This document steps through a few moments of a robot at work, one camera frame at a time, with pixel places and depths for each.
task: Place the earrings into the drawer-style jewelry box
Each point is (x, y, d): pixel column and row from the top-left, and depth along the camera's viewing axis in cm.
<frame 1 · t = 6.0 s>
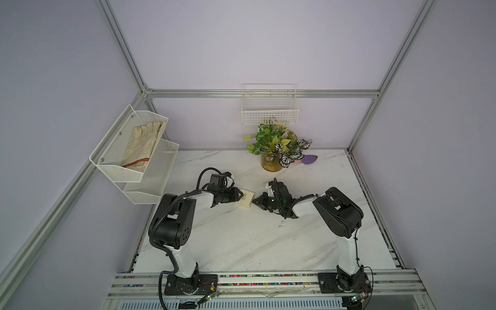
left hand: (240, 196, 97), fingers open
right hand: (253, 203, 97), fingers closed
pearl earring: (283, 221, 92), on the table
potted green plant: (278, 146, 91), point 25 cm above the table
purple egg-shaped sponge: (309, 159, 119), on the table
white mesh two-tier shelf: (141, 182, 70), point 31 cm above the table
cream work gloves: (142, 141, 82), point 33 cm above the table

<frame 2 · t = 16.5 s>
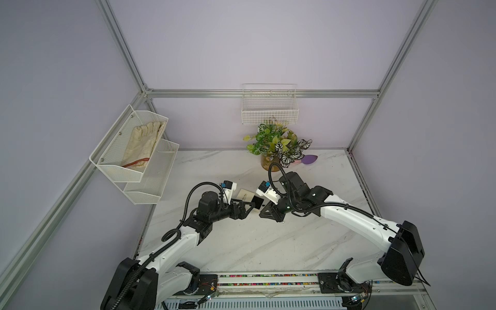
left hand: (247, 205, 80), fingers open
right hand: (264, 215, 75), fingers closed
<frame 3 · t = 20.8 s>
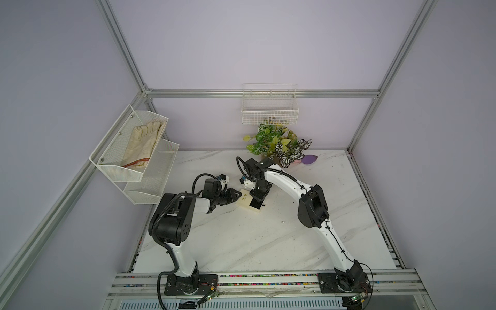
left hand: (239, 196, 97), fingers open
right hand: (262, 199, 95), fingers closed
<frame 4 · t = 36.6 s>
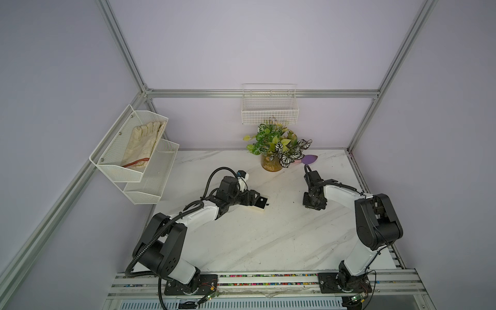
left hand: (252, 195, 89), fingers open
right hand: (311, 207, 95), fingers open
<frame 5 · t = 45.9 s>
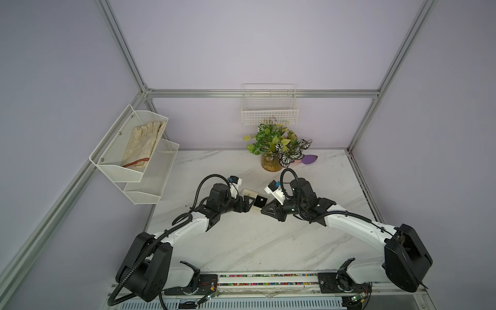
left hand: (247, 200, 86), fingers open
right hand: (265, 211, 78), fingers closed
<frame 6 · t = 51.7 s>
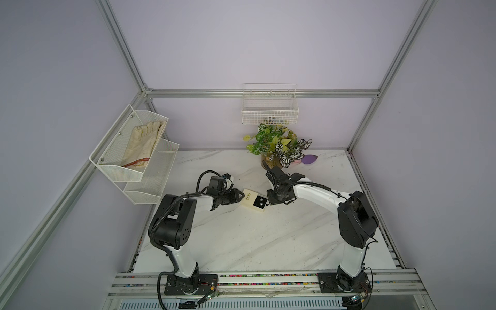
left hand: (241, 197, 97), fingers open
right hand: (274, 201, 92), fingers closed
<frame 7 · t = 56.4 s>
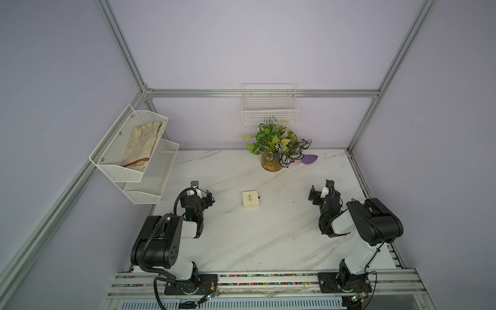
left hand: (197, 194, 94), fingers open
right hand: (323, 189, 97), fingers open
